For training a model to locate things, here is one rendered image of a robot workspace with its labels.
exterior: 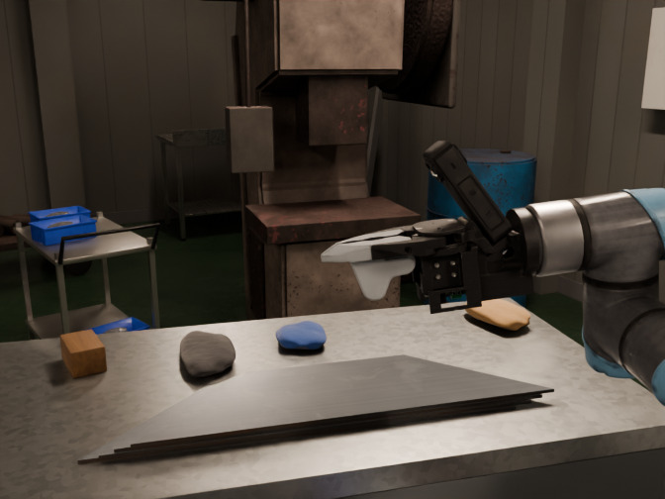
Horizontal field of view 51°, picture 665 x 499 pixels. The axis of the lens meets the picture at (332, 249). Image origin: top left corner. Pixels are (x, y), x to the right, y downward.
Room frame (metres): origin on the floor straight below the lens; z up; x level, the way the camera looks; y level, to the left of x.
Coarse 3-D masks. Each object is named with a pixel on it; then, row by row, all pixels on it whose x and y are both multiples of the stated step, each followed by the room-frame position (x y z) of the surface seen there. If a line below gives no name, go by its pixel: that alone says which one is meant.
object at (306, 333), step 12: (300, 324) 1.32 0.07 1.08; (312, 324) 1.32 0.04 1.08; (276, 336) 1.28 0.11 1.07; (288, 336) 1.26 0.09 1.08; (300, 336) 1.26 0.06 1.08; (312, 336) 1.26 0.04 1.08; (324, 336) 1.27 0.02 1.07; (288, 348) 1.24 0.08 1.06; (300, 348) 1.24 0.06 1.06; (312, 348) 1.23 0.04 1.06
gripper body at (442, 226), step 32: (416, 224) 0.71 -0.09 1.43; (448, 224) 0.69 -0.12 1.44; (512, 224) 0.70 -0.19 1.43; (416, 256) 0.71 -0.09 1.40; (448, 256) 0.66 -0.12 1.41; (480, 256) 0.67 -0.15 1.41; (512, 256) 0.68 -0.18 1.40; (448, 288) 0.65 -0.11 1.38; (480, 288) 0.67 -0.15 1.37; (512, 288) 0.67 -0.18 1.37
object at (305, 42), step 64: (256, 0) 3.50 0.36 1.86; (320, 0) 3.22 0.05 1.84; (384, 0) 3.31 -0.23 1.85; (448, 0) 3.35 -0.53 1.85; (256, 64) 3.54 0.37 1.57; (320, 64) 3.22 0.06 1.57; (384, 64) 3.32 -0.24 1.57; (448, 64) 3.45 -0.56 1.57; (256, 128) 3.17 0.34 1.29; (320, 128) 3.27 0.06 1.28; (256, 192) 3.62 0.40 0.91; (320, 192) 3.67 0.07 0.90; (256, 256) 3.61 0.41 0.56; (320, 256) 3.17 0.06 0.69
